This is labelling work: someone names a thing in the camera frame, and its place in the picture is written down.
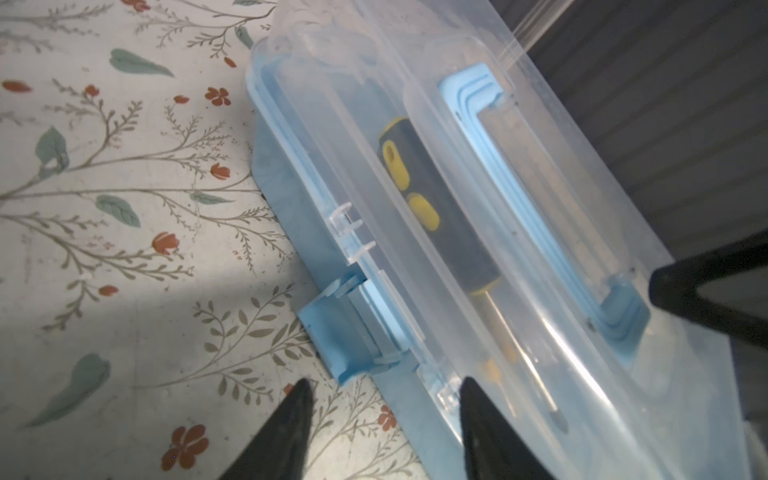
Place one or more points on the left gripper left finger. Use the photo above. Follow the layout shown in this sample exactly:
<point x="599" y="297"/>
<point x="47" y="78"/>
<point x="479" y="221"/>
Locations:
<point x="279" y="450"/>

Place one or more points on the clear tool box lid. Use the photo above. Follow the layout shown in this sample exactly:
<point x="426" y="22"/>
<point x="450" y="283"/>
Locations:
<point x="510" y="240"/>

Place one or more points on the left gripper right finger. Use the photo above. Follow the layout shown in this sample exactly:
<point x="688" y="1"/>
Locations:
<point x="492" y="449"/>

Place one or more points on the black yellow screwdriver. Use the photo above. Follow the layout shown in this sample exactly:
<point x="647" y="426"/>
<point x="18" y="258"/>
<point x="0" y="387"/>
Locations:
<point x="414" y="173"/>

